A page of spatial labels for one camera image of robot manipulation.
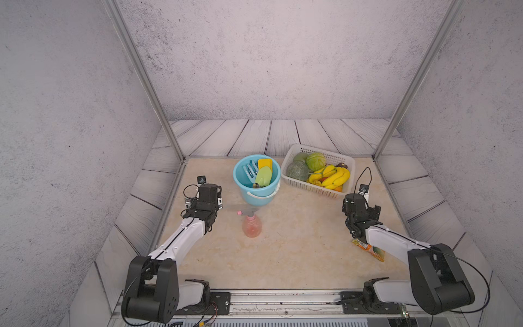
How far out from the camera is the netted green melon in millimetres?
1014

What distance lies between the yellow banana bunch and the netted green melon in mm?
40

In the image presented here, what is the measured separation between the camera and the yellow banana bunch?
3.21 feet

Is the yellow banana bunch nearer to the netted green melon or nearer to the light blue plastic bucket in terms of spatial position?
the netted green melon
